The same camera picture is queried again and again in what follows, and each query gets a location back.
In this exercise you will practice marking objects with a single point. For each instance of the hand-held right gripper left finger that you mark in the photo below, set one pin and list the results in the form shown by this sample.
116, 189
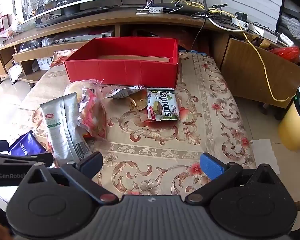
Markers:
91, 162

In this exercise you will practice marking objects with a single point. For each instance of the orange bread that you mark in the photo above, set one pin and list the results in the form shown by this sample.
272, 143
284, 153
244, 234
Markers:
95, 117

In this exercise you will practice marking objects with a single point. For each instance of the grey patterned snack packet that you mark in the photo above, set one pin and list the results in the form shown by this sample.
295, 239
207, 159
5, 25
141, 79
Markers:
117, 93

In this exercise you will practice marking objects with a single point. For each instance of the silver receiver box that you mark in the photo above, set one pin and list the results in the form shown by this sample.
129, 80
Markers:
75, 38

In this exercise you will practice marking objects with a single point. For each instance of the yellow trash bin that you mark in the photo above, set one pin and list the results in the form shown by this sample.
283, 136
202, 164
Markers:
292, 127

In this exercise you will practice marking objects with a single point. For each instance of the gold snack packet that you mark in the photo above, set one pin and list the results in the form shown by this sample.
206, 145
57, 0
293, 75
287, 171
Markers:
140, 103

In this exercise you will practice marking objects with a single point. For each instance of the bubble wrap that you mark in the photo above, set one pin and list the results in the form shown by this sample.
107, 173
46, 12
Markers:
296, 27

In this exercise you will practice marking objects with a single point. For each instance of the blue wafer packet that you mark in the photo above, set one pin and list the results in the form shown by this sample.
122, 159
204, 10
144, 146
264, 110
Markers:
27, 145

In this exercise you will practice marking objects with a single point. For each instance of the white charger plug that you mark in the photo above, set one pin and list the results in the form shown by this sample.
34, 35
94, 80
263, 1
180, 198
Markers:
156, 9

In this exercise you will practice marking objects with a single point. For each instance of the wooden television stand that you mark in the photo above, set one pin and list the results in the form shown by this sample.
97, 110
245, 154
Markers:
140, 18

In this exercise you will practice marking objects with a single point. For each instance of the green wafer packet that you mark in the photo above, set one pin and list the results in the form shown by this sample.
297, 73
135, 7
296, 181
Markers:
162, 105

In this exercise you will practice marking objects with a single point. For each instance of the black shelf rack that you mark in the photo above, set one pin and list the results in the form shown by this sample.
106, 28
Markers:
297, 2

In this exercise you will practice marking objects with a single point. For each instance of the red cardboard box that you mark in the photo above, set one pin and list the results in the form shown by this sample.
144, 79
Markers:
120, 72

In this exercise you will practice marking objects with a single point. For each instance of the floral tablecloth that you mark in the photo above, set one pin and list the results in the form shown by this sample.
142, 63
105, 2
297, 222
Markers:
165, 140

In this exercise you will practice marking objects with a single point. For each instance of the wooden cabinet door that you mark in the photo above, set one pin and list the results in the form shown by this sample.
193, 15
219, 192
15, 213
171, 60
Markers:
255, 75

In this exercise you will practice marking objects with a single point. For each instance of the white green snack packet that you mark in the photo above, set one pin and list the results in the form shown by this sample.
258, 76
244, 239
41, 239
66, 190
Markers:
60, 125

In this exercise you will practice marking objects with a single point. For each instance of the white power strip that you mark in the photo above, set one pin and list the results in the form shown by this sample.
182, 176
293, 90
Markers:
266, 33

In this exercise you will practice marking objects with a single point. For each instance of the white paper sheet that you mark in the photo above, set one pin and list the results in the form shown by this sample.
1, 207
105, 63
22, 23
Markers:
265, 155

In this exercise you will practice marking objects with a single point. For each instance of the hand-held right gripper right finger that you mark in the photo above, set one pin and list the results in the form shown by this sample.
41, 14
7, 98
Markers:
210, 166

